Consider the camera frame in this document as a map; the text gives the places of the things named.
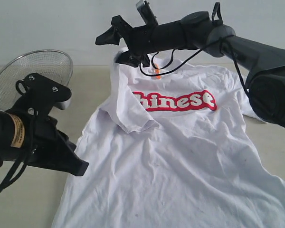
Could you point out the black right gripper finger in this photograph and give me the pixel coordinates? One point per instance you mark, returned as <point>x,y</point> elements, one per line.
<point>119,29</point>
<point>130,59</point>

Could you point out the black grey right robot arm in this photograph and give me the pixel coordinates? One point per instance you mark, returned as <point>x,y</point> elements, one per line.
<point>265,82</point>

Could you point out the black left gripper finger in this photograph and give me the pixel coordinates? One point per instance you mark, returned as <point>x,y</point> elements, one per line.
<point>65,158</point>

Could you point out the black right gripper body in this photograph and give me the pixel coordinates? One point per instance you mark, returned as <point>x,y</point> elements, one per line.
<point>139,40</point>

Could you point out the metal mesh strainer bowl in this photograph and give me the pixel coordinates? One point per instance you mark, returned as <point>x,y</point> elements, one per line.
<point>53,64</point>

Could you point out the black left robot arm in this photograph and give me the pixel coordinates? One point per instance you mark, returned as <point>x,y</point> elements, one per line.
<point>12,135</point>

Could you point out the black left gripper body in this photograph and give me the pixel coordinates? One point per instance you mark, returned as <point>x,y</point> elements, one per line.
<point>45,146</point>

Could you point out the white t-shirt red logo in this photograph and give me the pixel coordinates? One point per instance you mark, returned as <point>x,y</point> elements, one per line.
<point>168,149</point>

